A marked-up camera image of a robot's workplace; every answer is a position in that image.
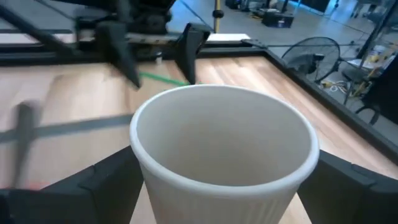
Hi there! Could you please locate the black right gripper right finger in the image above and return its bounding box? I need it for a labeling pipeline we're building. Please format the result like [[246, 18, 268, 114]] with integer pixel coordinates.
[[298, 150, 398, 224]]

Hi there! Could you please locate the white paper cup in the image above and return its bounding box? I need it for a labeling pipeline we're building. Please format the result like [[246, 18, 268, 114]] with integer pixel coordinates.
[[129, 83, 320, 224]]

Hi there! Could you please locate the yellow black stand pole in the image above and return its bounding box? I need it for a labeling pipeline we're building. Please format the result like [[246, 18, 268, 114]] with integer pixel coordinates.
[[212, 0, 225, 34]]

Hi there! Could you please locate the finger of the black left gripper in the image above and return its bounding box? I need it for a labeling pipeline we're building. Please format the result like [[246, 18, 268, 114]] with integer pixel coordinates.
[[174, 22, 213, 85], [95, 21, 141, 90]]

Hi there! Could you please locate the black chair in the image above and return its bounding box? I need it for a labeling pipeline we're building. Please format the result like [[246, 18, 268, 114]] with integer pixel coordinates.
[[341, 67, 385, 126]]

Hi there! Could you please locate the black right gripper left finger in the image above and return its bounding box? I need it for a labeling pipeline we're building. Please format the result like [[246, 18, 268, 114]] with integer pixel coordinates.
[[0, 146, 144, 224]]

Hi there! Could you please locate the black floor box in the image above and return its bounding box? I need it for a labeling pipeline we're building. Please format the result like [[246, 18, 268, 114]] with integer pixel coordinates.
[[261, 11, 295, 29]]

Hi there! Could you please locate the black frame post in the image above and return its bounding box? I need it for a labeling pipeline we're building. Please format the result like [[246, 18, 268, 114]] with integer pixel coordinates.
[[356, 0, 398, 60]]

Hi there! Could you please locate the black floor fan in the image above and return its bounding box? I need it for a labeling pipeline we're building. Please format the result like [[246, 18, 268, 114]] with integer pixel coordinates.
[[280, 36, 342, 84]]

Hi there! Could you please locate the black diagonal frame brace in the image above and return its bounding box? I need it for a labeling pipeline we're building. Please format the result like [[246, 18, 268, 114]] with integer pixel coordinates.
[[0, 4, 78, 58]]

